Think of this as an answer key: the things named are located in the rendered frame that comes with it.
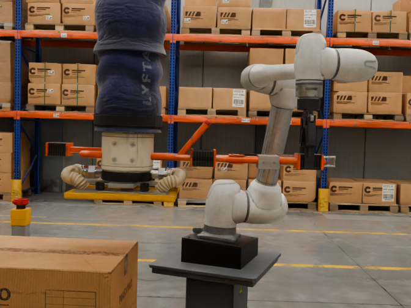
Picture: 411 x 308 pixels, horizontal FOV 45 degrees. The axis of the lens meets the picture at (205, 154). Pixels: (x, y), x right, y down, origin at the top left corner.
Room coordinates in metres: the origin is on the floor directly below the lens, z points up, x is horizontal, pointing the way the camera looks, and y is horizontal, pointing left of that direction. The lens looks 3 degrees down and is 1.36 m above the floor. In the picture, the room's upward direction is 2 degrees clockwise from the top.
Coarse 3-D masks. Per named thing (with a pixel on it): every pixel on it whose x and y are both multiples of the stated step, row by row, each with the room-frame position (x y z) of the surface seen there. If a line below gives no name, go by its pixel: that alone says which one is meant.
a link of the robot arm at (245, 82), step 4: (256, 64) 2.11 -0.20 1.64; (248, 68) 2.13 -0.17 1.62; (244, 72) 2.15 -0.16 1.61; (248, 72) 2.11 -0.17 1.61; (244, 76) 2.14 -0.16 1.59; (248, 76) 2.10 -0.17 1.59; (240, 80) 2.22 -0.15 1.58; (244, 80) 2.15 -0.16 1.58; (248, 80) 2.11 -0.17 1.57; (244, 84) 2.18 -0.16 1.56; (248, 84) 2.13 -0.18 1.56; (252, 84) 2.11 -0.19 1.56; (268, 84) 2.15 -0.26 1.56; (272, 84) 2.15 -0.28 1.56; (248, 88) 2.17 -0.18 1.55; (252, 88) 2.14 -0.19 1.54; (256, 88) 2.13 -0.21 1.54; (260, 88) 2.13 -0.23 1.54; (264, 88) 2.15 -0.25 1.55; (268, 88) 2.16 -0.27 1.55; (272, 88) 2.16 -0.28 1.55; (260, 92) 2.20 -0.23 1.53; (264, 92) 2.19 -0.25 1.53; (268, 92) 2.18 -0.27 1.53
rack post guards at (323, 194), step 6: (12, 180) 8.67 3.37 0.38; (18, 180) 8.67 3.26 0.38; (12, 186) 8.67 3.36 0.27; (18, 186) 8.67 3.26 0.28; (12, 192) 8.67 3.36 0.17; (18, 192) 8.67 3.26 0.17; (324, 192) 8.58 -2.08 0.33; (12, 198) 8.67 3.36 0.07; (318, 198) 8.65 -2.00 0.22; (324, 198) 8.58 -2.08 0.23; (168, 204) 8.62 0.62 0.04; (318, 204) 8.63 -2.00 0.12; (324, 204) 8.58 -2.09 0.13; (318, 210) 8.61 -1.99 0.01; (324, 210) 8.58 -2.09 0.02
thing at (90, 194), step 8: (96, 184) 1.54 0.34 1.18; (104, 184) 1.55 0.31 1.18; (144, 184) 1.54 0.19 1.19; (64, 192) 1.50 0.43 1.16; (72, 192) 1.50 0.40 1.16; (80, 192) 1.51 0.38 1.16; (88, 192) 1.51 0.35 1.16; (96, 192) 1.52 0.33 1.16; (104, 192) 1.52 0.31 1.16; (112, 192) 1.52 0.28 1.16; (120, 192) 1.52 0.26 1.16; (128, 192) 1.52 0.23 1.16; (136, 192) 1.52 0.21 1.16; (144, 192) 1.52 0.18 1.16; (152, 192) 1.52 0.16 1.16; (160, 192) 1.53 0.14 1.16; (168, 192) 1.56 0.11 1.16; (176, 192) 1.59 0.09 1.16; (128, 200) 1.51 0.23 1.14; (136, 200) 1.50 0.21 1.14; (144, 200) 1.50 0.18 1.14; (152, 200) 1.50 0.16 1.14; (160, 200) 1.50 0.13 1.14; (168, 200) 1.50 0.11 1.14
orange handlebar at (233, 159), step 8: (72, 152) 1.90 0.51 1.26; (80, 152) 1.63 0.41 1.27; (88, 152) 1.62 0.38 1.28; (96, 152) 1.62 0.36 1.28; (168, 160) 1.62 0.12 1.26; (176, 160) 1.62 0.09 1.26; (184, 160) 1.62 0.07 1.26; (216, 160) 1.62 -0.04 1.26; (224, 160) 1.62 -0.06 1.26; (232, 160) 1.62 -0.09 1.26; (240, 160) 1.62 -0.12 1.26; (248, 160) 1.62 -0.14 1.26; (256, 160) 1.62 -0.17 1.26; (280, 160) 1.62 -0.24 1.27; (288, 160) 1.62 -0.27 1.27; (296, 160) 1.62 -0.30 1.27
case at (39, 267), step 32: (0, 256) 1.53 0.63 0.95; (32, 256) 1.54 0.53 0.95; (64, 256) 1.55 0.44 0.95; (96, 256) 1.56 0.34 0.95; (128, 256) 1.64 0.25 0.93; (0, 288) 1.42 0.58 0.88; (32, 288) 1.41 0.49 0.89; (64, 288) 1.41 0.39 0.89; (96, 288) 1.40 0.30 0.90; (128, 288) 1.65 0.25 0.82
